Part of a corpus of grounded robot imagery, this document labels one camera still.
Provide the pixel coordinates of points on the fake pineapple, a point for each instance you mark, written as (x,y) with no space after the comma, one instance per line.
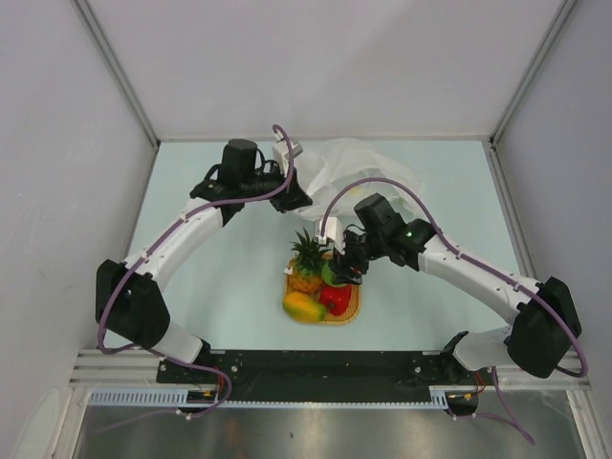
(307,263)

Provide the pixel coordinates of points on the fake green lime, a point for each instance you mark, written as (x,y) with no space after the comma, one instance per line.
(327,275)

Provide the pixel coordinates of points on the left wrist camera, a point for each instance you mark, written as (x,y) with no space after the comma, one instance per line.
(281,153)

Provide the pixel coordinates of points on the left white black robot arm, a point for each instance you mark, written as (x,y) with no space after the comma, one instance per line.
(130,294)

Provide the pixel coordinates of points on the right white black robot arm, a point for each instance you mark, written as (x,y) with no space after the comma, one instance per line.
(541,321)

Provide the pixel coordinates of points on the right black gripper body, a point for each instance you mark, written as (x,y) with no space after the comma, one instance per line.
(367,245)

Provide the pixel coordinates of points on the aluminium frame rail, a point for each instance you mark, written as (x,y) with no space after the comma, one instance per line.
(137,368)

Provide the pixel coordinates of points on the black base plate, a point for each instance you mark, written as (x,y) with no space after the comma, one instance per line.
(379,377)

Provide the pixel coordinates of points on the white plastic bag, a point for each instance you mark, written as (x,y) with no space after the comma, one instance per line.
(324,169)

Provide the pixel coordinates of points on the fake mango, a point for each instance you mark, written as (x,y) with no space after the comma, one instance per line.
(303,308)

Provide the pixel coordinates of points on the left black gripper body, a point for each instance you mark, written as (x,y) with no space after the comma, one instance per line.
(256,185)

